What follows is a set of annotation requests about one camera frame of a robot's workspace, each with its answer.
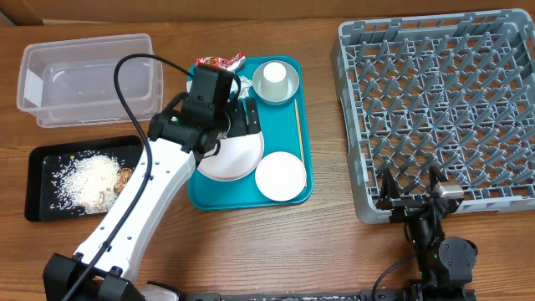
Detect white rice pile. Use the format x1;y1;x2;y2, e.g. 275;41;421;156
50;154;120;214

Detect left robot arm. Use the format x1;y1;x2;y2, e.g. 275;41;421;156
43;64;249;300

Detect large white plate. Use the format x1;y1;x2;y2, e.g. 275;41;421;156
197;132;264;181

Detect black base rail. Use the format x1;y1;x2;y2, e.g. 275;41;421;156
178;289;414;301

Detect small white plate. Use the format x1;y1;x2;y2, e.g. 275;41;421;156
255;151;307;202

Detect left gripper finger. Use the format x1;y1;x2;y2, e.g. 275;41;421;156
245;98;261;135
227;100;247;137

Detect grey bowl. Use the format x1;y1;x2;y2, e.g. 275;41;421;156
252;60;300;105

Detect black rectangular tray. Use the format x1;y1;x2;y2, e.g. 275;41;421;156
24;135;143;222

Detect white paper cup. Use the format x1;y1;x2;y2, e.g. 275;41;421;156
261;61;288;99

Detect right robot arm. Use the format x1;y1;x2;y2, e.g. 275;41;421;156
371;166;478;300

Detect clear plastic bin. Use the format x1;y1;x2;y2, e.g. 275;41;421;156
17;33;164;128

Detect teal serving tray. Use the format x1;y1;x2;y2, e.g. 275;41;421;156
187;55;313;211

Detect brown food scraps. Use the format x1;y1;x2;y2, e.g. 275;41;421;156
94;167;133;212

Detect white tissue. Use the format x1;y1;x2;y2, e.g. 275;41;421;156
186;74;254;100

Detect grey dishwasher rack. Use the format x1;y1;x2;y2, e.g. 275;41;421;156
332;9;534;224

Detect red snack wrapper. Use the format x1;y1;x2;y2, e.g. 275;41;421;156
195;52;247;72

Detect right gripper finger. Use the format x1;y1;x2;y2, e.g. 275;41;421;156
375;169;401;209
429;166;448;193

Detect wooden chopstick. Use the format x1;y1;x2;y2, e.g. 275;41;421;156
293;99;308;188

